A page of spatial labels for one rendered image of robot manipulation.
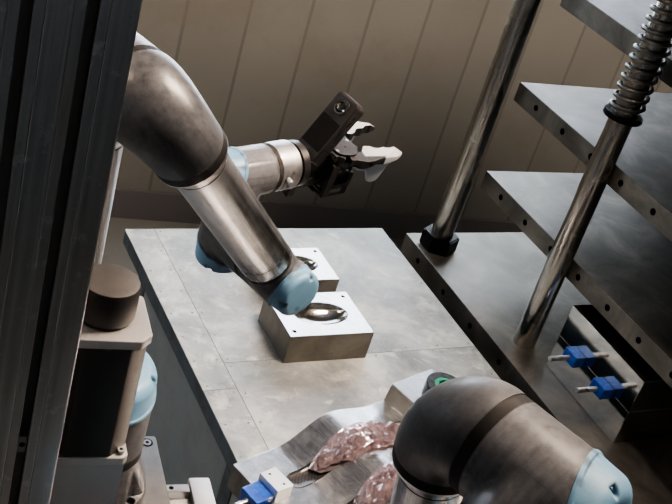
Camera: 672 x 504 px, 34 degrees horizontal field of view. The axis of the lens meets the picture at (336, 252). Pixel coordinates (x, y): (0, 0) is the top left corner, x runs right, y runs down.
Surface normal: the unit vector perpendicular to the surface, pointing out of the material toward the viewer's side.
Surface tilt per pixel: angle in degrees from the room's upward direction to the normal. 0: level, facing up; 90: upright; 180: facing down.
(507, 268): 0
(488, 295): 0
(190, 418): 90
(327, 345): 90
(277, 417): 0
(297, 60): 90
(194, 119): 59
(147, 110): 70
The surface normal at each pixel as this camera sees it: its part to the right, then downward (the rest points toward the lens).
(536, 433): 0.06, -0.74
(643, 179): 0.26, -0.83
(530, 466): -0.31, -0.44
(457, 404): -0.50, -0.62
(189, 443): -0.88, 0.01
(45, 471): 0.28, 0.56
